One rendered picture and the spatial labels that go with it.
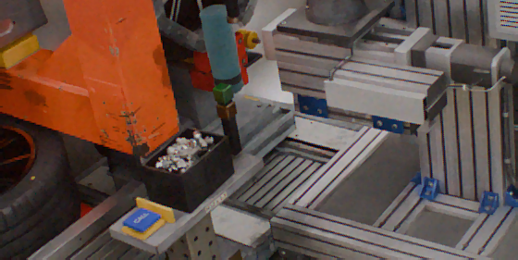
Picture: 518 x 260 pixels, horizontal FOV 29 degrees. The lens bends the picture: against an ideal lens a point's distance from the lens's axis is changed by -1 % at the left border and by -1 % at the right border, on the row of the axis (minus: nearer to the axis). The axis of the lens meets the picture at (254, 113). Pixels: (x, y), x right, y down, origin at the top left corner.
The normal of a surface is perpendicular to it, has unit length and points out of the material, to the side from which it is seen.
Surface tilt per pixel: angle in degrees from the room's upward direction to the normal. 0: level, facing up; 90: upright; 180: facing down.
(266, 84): 0
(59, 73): 90
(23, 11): 90
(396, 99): 90
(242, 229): 0
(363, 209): 0
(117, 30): 90
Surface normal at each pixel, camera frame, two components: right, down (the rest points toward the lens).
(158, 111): 0.77, 0.20
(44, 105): -0.61, 0.47
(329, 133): -0.16, -0.86
